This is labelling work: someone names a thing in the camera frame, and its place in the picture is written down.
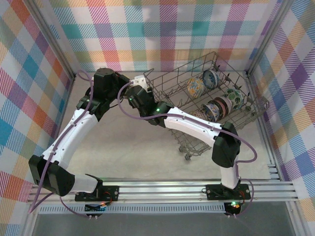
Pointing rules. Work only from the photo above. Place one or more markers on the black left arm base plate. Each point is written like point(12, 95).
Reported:
point(110, 193)

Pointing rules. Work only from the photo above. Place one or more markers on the orange blue flower bowl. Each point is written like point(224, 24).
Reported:
point(195, 87)

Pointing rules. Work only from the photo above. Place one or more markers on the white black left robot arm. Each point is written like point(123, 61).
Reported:
point(66, 140)

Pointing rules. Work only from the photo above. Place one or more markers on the right controller board with LEDs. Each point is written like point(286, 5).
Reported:
point(233, 206)

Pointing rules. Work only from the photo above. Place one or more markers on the green leaf pattern bowl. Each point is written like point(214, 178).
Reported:
point(233, 98)

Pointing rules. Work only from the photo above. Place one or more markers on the aluminium frame post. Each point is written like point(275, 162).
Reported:
point(49, 37)
point(268, 37)

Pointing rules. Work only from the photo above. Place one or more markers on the purple geometric pattern bowl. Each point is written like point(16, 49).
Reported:
point(197, 114)

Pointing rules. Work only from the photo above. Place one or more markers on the aluminium mounting rail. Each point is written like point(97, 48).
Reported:
point(160, 191)

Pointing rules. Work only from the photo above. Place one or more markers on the controller board with leds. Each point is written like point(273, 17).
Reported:
point(94, 208)
point(233, 206)

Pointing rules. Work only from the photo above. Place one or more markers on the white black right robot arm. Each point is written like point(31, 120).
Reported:
point(192, 123)

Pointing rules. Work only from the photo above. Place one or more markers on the clear pink glass bowl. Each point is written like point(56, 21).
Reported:
point(223, 104)

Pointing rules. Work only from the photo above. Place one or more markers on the left controller board with LEDs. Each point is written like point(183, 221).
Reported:
point(94, 208)

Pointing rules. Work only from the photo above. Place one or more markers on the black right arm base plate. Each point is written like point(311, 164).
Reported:
point(214, 191)

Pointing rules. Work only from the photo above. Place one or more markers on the blue white pattern bowl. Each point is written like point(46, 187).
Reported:
point(211, 78)

